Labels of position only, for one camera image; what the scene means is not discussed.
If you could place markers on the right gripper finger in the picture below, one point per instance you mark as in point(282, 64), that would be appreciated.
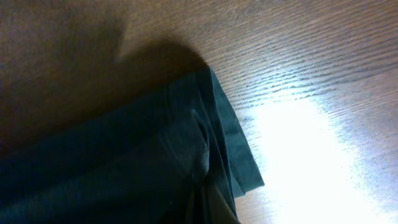
point(220, 212)

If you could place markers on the dark green t-shirt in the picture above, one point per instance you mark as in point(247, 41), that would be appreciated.
point(147, 162)

